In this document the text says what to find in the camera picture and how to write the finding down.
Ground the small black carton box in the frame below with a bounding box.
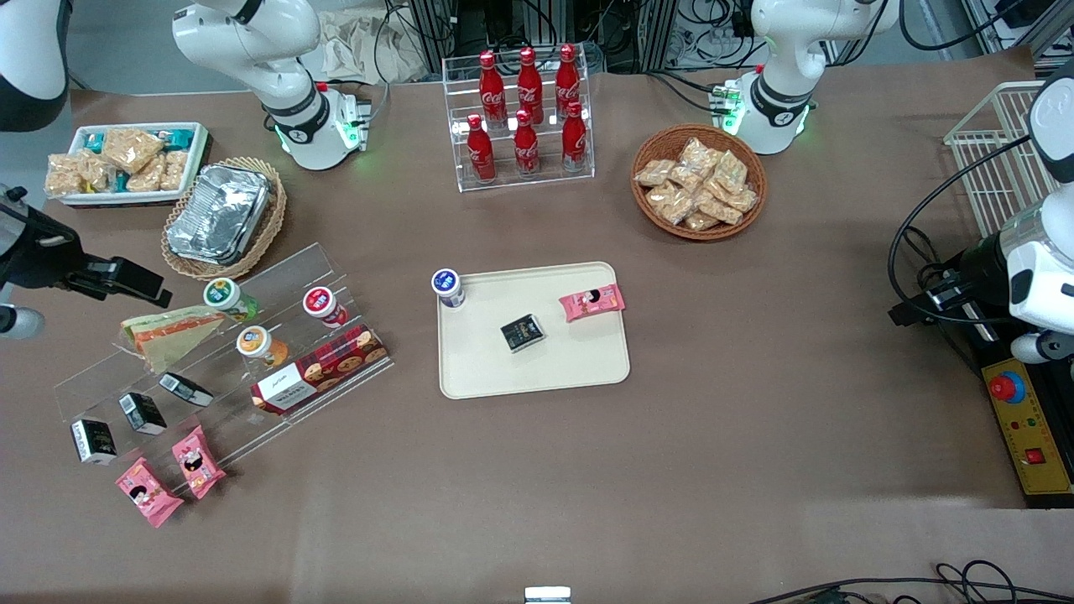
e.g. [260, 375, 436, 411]
[500, 314, 546, 354]
[159, 372, 215, 409]
[70, 418, 118, 466]
[118, 392, 168, 436]

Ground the black floor cable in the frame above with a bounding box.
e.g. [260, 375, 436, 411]
[747, 560, 1074, 604]

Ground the green lid yogurt cup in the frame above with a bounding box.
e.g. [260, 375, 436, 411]
[203, 278, 259, 325]

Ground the yellow emergency stop box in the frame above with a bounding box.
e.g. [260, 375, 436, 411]
[965, 336, 1074, 510]

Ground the clear acrylic stepped display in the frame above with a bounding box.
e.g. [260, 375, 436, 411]
[53, 242, 395, 497]

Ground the brown table cover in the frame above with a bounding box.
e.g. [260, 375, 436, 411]
[0, 46, 1074, 604]

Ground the aluminium equipment frame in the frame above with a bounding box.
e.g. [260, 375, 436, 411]
[407, 0, 682, 73]

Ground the white rectangular snack tray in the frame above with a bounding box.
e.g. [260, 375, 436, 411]
[46, 122, 211, 207]

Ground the pink snack packet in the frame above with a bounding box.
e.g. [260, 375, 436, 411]
[172, 425, 227, 501]
[115, 457, 185, 529]
[560, 284, 627, 324]

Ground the red lid yogurt cup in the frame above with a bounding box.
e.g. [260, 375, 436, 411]
[302, 286, 349, 328]

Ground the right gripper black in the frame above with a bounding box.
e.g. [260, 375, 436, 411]
[0, 200, 173, 309]

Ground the beige plastic tray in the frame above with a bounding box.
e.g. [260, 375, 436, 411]
[437, 262, 631, 400]

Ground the blue lid yogurt cup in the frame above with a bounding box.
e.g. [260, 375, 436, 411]
[431, 268, 467, 310]

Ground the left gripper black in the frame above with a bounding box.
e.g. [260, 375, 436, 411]
[888, 233, 1013, 330]

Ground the red cola bottle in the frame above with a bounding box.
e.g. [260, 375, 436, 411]
[467, 114, 496, 183]
[555, 44, 581, 118]
[479, 50, 507, 127]
[560, 102, 588, 173]
[513, 109, 540, 177]
[517, 47, 545, 125]

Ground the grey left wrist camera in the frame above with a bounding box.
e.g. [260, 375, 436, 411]
[1010, 330, 1074, 365]

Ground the aluminium foil container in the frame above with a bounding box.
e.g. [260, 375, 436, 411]
[166, 164, 274, 266]

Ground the red plaid cookie box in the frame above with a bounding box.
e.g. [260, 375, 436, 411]
[250, 325, 391, 415]

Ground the light straw wicker basket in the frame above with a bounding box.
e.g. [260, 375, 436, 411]
[161, 157, 288, 282]

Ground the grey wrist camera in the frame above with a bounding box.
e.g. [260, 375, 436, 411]
[1010, 330, 1074, 365]
[0, 305, 45, 341]

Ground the black looped cable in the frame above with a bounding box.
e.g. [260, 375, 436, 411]
[888, 134, 1038, 330]

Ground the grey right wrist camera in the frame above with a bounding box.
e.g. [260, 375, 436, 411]
[0, 305, 45, 341]

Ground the crumpled beige paper bag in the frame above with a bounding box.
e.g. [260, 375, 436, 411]
[315, 8, 429, 85]

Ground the thick black cable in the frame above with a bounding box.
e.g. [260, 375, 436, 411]
[646, 69, 724, 115]

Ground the clear acrylic bottle rack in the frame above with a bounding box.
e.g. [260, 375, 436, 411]
[442, 44, 595, 194]

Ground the triangle sandwich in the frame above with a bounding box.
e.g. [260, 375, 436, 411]
[120, 306, 226, 375]

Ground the white wire basket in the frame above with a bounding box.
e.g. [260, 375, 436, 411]
[944, 81, 1063, 241]

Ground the orange lid yogurt cup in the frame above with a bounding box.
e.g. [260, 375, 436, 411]
[236, 325, 290, 370]

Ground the brown wicker basket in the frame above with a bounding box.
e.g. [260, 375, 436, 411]
[630, 124, 768, 242]

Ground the thin black cable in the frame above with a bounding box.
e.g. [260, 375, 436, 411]
[369, 0, 412, 127]

